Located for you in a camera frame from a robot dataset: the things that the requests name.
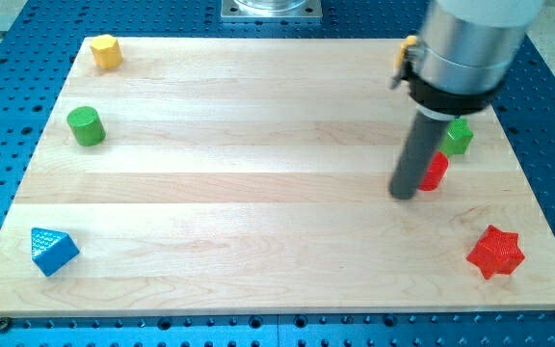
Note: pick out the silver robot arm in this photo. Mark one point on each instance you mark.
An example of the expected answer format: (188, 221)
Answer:
(462, 53)

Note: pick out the wooden board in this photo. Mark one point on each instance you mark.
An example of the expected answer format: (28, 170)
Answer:
(250, 176)

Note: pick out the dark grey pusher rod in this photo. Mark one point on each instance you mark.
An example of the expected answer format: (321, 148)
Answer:
(423, 140)

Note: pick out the red cylinder block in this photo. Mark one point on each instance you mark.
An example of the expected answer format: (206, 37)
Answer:
(435, 173)

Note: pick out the green star block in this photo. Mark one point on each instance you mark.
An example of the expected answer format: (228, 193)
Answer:
(457, 139)

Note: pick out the yellow clamp lever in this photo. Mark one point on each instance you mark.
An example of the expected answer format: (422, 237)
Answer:
(402, 60)

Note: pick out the green cylinder block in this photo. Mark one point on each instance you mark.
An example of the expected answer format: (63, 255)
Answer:
(86, 126)

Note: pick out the yellow hexagon block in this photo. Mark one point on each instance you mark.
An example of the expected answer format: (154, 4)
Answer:
(106, 51)

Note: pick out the red star block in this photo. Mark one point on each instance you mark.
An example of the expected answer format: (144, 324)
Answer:
(496, 253)

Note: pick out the blue triangle block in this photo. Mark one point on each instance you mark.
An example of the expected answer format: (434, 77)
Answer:
(51, 249)

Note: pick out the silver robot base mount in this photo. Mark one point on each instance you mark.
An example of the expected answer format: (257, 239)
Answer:
(271, 9)

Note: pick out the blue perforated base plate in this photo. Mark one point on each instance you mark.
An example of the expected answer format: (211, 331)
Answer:
(38, 44)

